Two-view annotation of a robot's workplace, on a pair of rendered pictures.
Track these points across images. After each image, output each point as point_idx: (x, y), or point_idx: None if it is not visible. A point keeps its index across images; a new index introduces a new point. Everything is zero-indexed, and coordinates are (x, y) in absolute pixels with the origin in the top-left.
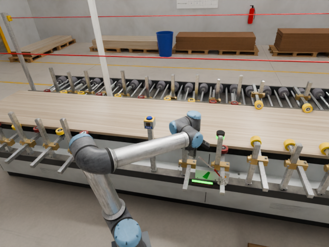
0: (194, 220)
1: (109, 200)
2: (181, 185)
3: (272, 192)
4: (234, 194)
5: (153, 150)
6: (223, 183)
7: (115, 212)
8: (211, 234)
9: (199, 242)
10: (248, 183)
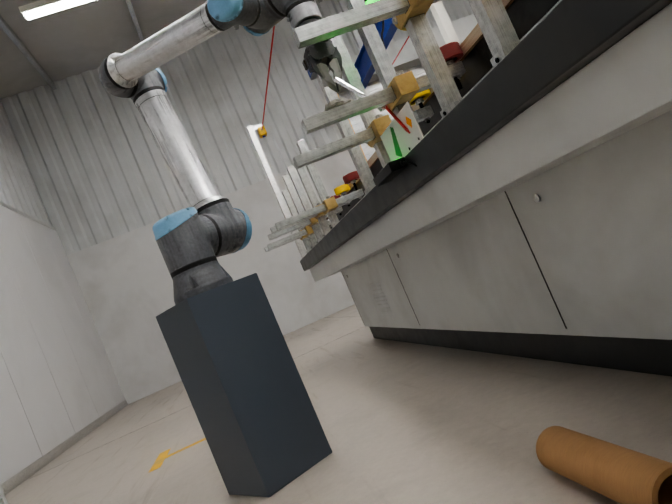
0: (524, 390)
1: (177, 172)
2: (410, 219)
3: (478, 96)
4: (472, 191)
5: (153, 38)
6: (328, 108)
7: (193, 204)
8: (520, 418)
9: (467, 429)
10: (443, 109)
